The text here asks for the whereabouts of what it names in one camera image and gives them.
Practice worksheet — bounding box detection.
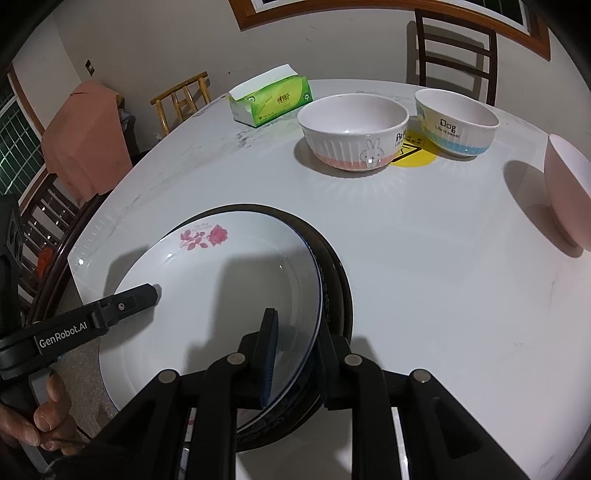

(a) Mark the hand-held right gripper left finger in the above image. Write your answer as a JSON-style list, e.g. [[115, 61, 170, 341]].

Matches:
[[69, 308, 281, 480]]

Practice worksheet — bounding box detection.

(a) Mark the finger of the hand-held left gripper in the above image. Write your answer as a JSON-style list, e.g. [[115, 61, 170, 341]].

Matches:
[[92, 284, 161, 328]]

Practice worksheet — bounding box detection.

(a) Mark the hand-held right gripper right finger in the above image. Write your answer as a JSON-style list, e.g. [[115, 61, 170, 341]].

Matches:
[[316, 323, 532, 480]]

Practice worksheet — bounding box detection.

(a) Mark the small blue floral plate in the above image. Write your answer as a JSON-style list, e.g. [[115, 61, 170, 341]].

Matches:
[[203, 205, 342, 444]]

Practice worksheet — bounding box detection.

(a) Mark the white rose plate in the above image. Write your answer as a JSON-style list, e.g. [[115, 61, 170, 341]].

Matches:
[[98, 211, 322, 411]]

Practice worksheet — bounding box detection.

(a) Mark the white bowl with rabbit print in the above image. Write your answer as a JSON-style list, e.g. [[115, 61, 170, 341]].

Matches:
[[297, 93, 411, 173]]

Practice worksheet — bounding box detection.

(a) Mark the white bowl with blue stripe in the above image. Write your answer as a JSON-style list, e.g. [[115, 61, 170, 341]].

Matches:
[[414, 88, 501, 158]]

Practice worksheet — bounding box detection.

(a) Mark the large pink bowl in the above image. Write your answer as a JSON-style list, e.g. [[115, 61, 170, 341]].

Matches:
[[543, 134, 591, 252]]

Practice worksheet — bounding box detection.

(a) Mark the person's left hand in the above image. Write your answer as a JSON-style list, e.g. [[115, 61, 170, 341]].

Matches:
[[0, 371, 88, 457]]

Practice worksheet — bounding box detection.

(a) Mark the dark wooden chair under cloth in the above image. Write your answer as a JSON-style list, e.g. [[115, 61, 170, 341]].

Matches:
[[18, 175, 98, 324]]

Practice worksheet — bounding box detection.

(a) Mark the pink cloth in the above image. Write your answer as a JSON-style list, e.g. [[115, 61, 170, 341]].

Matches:
[[42, 80, 134, 208]]

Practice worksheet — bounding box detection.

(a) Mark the window with green grille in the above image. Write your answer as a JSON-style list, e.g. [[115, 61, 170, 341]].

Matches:
[[0, 69, 49, 199]]

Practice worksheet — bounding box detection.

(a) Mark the bamboo chair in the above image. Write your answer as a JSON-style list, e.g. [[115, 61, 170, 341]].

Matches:
[[150, 71, 213, 137]]

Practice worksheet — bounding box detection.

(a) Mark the yellow round warning sticker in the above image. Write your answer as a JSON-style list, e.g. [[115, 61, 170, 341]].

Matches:
[[389, 130, 437, 167]]

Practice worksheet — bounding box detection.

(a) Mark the green tissue pack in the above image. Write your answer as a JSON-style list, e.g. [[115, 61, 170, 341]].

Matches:
[[229, 65, 313, 127]]

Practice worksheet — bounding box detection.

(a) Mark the dark wooden slat chair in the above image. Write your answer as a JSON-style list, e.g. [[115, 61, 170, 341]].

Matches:
[[413, 8, 498, 107]]

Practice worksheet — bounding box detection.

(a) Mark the window with wooden frame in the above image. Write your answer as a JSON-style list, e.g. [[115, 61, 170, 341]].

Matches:
[[228, 0, 552, 61]]

